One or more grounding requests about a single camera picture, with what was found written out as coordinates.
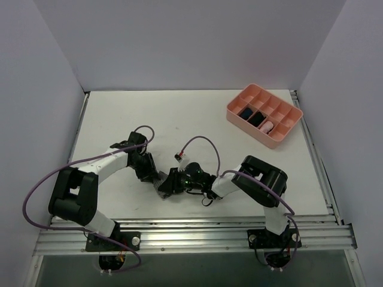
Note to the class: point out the blue rolled cloth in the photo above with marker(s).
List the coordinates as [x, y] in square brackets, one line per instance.
[246, 113]

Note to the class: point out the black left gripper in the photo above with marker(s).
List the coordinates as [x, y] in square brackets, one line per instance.
[149, 171]

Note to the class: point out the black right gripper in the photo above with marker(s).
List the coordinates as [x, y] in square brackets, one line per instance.
[173, 182]

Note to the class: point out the black rolled cloth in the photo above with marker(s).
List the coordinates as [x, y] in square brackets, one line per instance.
[257, 119]

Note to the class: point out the pink rolled cloth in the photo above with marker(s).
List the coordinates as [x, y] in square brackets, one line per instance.
[267, 127]

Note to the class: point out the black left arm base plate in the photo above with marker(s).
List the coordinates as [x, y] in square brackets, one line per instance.
[130, 239]

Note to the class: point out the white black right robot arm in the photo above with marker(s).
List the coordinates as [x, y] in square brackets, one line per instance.
[263, 182]

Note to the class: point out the pink compartment tray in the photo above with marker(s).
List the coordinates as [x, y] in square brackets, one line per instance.
[284, 115]

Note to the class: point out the aluminium frame rail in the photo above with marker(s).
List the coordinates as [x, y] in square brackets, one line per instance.
[199, 235]

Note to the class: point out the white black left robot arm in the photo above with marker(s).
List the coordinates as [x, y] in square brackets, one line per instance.
[75, 194]

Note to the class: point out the grey striped underwear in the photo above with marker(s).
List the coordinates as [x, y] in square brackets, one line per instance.
[158, 182]

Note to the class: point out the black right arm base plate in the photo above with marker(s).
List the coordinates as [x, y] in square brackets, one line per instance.
[264, 239]

